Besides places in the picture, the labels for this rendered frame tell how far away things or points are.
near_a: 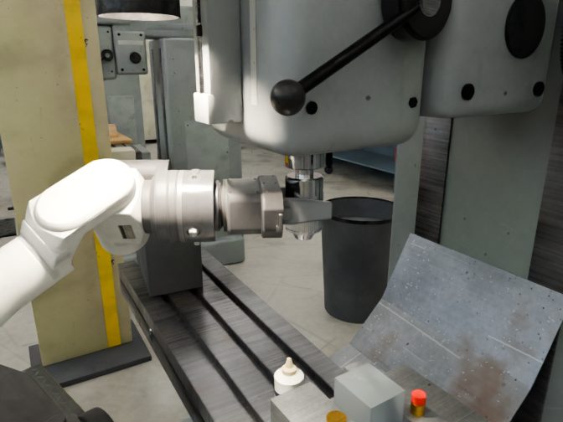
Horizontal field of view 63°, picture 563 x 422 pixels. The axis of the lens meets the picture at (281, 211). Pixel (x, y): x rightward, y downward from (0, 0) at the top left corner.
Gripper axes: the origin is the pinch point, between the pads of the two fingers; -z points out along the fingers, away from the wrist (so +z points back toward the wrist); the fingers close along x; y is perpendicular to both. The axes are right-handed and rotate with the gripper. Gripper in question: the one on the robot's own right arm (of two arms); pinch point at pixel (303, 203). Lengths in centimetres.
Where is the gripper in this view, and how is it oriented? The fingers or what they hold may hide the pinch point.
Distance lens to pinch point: 58.0
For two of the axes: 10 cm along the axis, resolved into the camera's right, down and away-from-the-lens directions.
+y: -0.1, 9.5, 3.0
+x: -1.0, -3.0, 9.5
